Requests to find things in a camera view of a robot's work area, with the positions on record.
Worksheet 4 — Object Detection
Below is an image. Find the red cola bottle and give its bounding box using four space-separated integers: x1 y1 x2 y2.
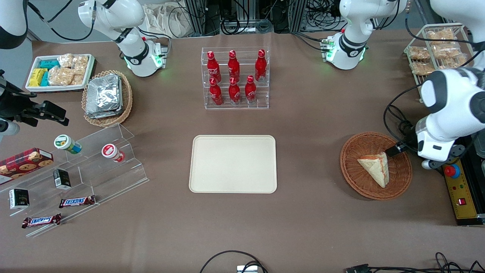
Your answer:
228 77 241 105
209 77 224 106
207 51 222 83
228 50 241 82
255 49 268 82
245 75 257 105

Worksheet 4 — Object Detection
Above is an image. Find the beige plastic serving tray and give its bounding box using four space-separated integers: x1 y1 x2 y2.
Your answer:
189 135 278 194

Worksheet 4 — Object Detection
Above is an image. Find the black flat appliance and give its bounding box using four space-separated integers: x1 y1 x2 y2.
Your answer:
454 131 485 179

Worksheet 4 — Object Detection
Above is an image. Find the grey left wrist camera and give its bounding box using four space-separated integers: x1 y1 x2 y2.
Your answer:
422 145 466 170

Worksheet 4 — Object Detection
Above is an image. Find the black looped cable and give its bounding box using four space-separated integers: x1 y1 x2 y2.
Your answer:
199 250 268 273

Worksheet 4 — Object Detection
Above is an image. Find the small black white carton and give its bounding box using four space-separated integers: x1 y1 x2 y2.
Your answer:
9 188 30 210

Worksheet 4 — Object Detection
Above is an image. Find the black power cable with plug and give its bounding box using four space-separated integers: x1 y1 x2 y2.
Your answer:
390 105 417 147

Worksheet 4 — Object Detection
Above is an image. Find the yellow control panel box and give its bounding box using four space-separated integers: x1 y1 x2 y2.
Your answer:
441 157 485 227

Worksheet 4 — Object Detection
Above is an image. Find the clear bag of fried snacks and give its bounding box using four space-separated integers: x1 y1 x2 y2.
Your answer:
440 54 469 70
432 43 461 60
410 61 436 76
408 46 431 61
427 29 455 42

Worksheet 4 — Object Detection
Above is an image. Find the black cable with connector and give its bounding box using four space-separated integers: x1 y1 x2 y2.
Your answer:
344 252 485 273

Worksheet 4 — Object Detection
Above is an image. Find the aluminium frame rack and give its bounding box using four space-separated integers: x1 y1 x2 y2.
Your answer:
183 0 222 37

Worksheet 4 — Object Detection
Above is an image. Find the round brown wicker basket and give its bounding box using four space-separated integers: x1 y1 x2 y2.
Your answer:
340 131 413 201

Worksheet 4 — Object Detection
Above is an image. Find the clear acrylic stepped display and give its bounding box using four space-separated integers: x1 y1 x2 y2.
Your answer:
0 123 150 238

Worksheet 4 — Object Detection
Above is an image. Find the yellow snack pack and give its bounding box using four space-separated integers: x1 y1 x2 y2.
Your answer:
29 68 48 87

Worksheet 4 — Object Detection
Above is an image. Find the red plaid cookie box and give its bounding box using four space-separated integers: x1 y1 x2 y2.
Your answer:
0 147 54 186

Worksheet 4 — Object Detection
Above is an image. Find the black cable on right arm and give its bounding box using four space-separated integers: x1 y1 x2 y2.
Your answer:
27 0 96 42

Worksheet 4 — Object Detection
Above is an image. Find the oval wicker basket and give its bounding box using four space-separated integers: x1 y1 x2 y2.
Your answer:
81 70 133 127

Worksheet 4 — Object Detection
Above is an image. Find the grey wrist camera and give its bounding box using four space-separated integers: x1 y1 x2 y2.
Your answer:
422 145 466 170
0 118 20 143

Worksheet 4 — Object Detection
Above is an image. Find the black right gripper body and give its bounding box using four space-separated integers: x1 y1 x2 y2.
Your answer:
0 70 39 119

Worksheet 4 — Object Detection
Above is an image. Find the clear acrylic bottle rack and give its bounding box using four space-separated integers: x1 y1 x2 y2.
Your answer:
201 47 270 110

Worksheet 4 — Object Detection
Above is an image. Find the silver foil pouch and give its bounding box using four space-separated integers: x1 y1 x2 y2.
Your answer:
85 97 124 119
86 74 121 110

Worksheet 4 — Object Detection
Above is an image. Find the red lid yogurt cup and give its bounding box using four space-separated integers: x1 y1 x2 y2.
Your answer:
101 143 126 163

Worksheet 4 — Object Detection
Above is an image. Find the snickers chocolate bar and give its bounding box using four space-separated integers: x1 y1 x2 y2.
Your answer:
59 195 97 209
22 213 62 229

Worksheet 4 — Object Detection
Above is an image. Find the white rectangular snack tray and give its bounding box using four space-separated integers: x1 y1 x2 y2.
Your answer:
25 54 95 93

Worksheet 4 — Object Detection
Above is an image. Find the white wire rack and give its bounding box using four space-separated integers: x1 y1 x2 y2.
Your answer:
404 23 479 104

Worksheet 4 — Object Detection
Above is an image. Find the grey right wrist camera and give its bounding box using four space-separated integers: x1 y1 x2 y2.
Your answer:
0 118 20 143

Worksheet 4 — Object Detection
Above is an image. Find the beige cloth bag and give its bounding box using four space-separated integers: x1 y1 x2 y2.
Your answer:
142 3 194 39

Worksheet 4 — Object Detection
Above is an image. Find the green lid yogurt cup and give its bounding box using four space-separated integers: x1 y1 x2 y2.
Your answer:
54 134 82 154

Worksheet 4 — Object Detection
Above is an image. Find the triangular sandwich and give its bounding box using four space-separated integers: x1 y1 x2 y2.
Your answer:
357 152 390 188

